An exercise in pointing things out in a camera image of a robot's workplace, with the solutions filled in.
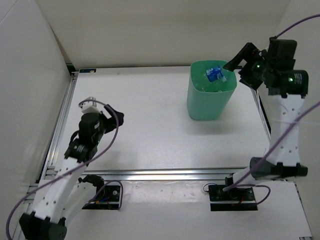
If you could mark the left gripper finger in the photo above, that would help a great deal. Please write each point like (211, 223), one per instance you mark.
(117, 118)
(111, 111)

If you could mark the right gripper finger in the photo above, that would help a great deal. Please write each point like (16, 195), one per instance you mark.
(249, 81)
(248, 53)

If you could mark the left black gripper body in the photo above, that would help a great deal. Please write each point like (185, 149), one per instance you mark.
(107, 124)

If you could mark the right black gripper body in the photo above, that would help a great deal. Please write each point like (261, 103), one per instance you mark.
(257, 66)

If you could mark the clear bottle white cap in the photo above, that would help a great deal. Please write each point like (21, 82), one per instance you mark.
(219, 85)

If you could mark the blue label plastic bottle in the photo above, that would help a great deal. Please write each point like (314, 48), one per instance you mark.
(213, 74)

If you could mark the green plastic bottle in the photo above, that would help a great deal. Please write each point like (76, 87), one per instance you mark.
(202, 84)

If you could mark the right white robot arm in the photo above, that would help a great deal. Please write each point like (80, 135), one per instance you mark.
(287, 90)

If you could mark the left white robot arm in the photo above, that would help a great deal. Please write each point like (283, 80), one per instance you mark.
(68, 193)

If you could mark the green plastic bin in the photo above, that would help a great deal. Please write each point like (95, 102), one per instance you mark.
(205, 106)

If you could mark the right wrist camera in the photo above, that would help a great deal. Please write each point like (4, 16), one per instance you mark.
(281, 48)

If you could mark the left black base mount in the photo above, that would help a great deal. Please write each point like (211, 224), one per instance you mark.
(109, 198)

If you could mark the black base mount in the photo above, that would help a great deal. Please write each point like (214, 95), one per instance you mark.
(109, 198)
(234, 200)

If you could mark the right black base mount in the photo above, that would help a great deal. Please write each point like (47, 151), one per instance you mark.
(234, 200)

